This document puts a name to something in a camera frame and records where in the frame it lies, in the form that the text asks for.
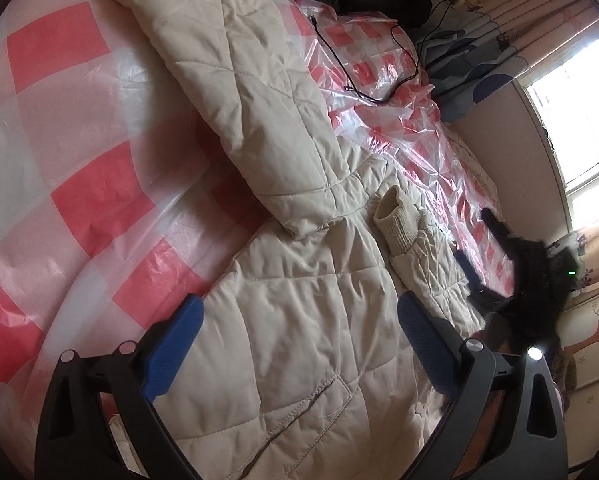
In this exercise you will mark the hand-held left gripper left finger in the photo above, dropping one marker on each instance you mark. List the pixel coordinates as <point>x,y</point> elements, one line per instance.
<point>177,345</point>

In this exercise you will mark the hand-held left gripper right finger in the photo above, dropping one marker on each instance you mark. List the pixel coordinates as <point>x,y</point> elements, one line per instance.
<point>424,345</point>

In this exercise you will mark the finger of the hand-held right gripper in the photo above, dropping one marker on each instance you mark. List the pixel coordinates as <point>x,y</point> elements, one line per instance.
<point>468,270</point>
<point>502,237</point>

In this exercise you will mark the beige quilted coat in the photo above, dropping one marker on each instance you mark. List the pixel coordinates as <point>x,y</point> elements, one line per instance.
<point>289,310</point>

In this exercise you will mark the window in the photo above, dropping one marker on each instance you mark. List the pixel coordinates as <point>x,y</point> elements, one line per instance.
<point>579,120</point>

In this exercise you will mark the pink checkered plastic sheet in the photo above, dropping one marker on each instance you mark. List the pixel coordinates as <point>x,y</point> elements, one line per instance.
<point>54,160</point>

